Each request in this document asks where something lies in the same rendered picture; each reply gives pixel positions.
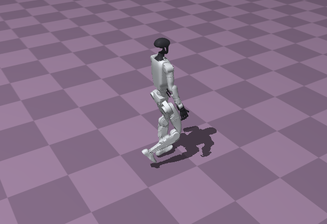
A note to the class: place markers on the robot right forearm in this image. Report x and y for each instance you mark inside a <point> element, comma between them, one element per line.
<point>176,97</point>

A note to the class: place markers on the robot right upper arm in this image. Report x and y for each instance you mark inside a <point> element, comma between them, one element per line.
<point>169,71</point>

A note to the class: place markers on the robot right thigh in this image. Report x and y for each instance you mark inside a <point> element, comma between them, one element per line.
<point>170,109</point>

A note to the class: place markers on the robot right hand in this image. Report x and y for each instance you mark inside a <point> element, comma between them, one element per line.
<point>183,113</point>

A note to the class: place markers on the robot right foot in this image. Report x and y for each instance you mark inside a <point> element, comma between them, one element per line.
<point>150,156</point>

